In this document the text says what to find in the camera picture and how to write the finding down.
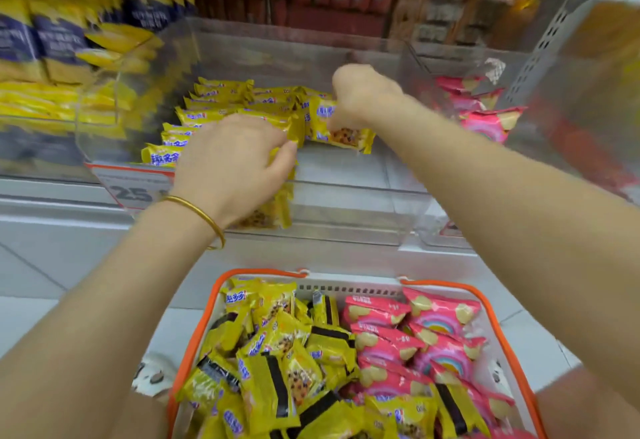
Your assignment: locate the person's right hand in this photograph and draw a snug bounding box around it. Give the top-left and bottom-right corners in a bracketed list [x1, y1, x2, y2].
[327, 64, 406, 134]

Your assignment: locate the person's left hand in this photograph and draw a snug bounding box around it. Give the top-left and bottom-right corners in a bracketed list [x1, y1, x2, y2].
[170, 114, 299, 230]

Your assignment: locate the yellow cookie snack packet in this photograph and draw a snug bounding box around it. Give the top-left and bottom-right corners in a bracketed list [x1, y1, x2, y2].
[306, 96, 377, 155]
[239, 148, 299, 230]

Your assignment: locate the person's left forearm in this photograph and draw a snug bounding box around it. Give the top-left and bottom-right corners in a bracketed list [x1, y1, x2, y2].
[0, 198, 227, 439]

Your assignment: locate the person's right forearm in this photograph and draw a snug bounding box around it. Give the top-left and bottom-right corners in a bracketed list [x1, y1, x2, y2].
[371, 93, 640, 397]

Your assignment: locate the large clear plastic bin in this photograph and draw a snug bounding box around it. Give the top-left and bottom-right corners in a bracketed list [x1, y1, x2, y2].
[75, 16, 437, 247]

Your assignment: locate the row of yellow packets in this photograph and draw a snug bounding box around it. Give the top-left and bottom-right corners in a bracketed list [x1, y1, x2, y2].
[141, 76, 335, 170]

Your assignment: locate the gold bangle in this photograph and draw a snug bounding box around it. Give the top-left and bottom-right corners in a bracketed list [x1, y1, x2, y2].
[160, 195, 227, 250]

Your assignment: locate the pink snack packet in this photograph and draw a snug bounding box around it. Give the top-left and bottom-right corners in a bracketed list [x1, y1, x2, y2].
[434, 75, 487, 96]
[459, 106, 527, 145]
[447, 88, 505, 113]

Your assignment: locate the white red-edged price tag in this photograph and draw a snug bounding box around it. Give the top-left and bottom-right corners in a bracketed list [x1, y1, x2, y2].
[85, 162, 177, 219]

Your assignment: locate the row of brown packets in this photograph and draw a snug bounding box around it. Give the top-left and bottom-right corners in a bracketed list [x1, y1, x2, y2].
[390, 0, 541, 50]

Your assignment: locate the white basket with orange rim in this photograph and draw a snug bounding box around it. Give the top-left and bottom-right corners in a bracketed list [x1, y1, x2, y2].
[166, 268, 548, 439]

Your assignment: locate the pile of yellow packets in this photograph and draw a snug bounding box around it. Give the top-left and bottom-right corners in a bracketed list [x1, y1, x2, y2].
[176, 277, 493, 439]

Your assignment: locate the clear bin with pink packets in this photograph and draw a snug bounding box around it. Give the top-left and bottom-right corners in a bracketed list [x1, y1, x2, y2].
[407, 0, 640, 250]

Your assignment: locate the white perforated shelf divider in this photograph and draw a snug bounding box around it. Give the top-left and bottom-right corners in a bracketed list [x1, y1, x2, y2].
[502, 0, 597, 109]

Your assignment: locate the white shelf ledge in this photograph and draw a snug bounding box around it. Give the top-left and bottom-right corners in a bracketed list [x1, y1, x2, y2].
[0, 176, 476, 260]

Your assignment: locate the pile of pink packets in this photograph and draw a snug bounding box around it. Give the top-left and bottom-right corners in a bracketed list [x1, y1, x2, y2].
[341, 288, 537, 439]

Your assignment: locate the stack of yellow blue bags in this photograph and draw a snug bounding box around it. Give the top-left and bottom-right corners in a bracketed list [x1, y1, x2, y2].
[0, 0, 198, 142]

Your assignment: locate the white cartoon slipper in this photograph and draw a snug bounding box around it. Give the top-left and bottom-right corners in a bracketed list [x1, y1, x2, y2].
[131, 352, 177, 398]
[486, 358, 517, 397]

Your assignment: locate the person's left leg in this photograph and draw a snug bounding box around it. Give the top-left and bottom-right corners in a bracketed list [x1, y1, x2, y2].
[107, 393, 172, 439]

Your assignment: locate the person's leg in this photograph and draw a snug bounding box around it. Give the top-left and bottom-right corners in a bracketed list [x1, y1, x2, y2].
[107, 393, 172, 439]
[534, 365, 640, 439]

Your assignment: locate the person's right leg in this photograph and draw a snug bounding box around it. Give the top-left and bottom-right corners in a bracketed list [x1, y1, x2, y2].
[534, 365, 640, 439]

